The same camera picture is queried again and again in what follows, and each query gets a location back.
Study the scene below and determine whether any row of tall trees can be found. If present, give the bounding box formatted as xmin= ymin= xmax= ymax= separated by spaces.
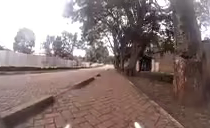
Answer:
xmin=62 ymin=0 xmax=210 ymax=108

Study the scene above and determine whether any red brick path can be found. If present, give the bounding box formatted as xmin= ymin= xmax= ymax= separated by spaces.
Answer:
xmin=12 ymin=69 xmax=186 ymax=128

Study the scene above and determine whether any group of trees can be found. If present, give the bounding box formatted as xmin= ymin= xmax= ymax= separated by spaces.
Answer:
xmin=41 ymin=30 xmax=80 ymax=58

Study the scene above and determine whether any bare earth strip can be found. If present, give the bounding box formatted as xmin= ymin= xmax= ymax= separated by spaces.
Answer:
xmin=124 ymin=70 xmax=210 ymax=128

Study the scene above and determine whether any brick paved road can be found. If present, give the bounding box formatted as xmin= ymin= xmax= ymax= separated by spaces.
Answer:
xmin=0 ymin=64 xmax=112 ymax=113

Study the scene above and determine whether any round-crowned tree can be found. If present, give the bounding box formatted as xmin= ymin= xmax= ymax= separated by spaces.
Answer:
xmin=12 ymin=27 xmax=37 ymax=55

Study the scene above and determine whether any concrete kerb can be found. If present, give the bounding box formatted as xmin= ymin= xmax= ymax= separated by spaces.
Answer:
xmin=0 ymin=72 xmax=103 ymax=127

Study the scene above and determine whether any pale long wall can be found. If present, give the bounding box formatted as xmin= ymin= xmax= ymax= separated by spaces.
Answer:
xmin=0 ymin=49 xmax=106 ymax=69

